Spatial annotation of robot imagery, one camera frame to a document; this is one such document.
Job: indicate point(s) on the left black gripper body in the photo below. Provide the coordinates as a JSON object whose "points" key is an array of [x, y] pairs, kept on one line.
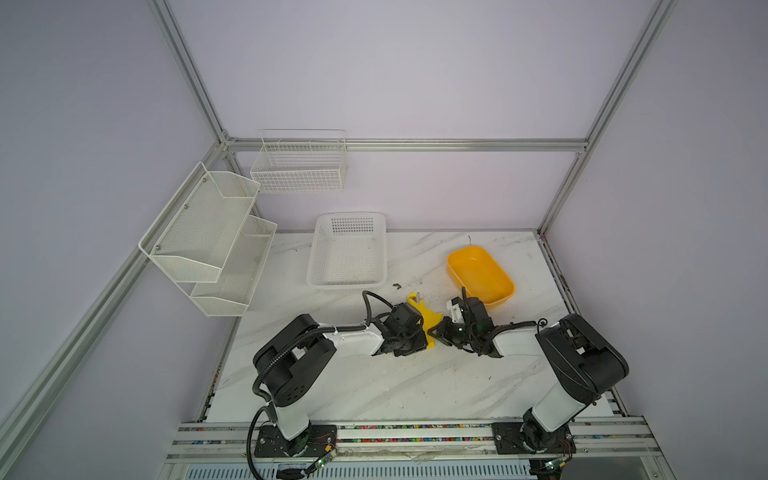
{"points": [[404, 340]]}

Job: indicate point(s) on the aluminium front rail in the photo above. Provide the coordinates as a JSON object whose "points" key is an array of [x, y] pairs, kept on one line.
{"points": [[215, 442]]}

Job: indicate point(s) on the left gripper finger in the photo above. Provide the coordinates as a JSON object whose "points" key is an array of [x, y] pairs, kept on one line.
{"points": [[416, 338], [410, 351]]}

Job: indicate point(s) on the white wire wall basket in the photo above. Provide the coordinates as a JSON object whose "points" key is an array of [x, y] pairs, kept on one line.
{"points": [[301, 161]]}

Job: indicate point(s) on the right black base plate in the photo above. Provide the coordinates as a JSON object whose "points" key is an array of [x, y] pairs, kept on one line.
{"points": [[528, 438]]}

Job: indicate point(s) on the white plastic perforated basket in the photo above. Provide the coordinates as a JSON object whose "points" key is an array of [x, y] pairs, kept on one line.
{"points": [[349, 251]]}

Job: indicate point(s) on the lower white mesh shelf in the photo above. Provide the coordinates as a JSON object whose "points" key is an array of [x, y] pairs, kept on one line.
{"points": [[232, 294]]}

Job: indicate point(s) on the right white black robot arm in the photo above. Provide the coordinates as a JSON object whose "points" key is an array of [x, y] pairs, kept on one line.
{"points": [[584, 363]]}

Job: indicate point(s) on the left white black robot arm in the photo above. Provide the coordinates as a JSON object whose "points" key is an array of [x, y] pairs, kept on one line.
{"points": [[292, 361]]}

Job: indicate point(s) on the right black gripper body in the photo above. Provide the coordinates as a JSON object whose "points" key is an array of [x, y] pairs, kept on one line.
{"points": [[460, 334]]}

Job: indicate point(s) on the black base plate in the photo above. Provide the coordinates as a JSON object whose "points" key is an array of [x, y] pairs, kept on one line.
{"points": [[528, 438], [315, 441]]}

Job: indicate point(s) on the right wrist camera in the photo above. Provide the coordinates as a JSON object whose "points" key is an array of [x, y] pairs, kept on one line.
{"points": [[455, 310]]}

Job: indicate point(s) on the yellow plastic tub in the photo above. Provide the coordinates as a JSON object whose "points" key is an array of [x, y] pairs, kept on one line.
{"points": [[474, 269]]}

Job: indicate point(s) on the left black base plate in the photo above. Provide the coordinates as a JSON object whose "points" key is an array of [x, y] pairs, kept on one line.
{"points": [[315, 441]]}

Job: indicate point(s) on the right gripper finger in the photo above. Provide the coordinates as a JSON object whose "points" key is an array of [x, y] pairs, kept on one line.
{"points": [[444, 341], [446, 327]]}

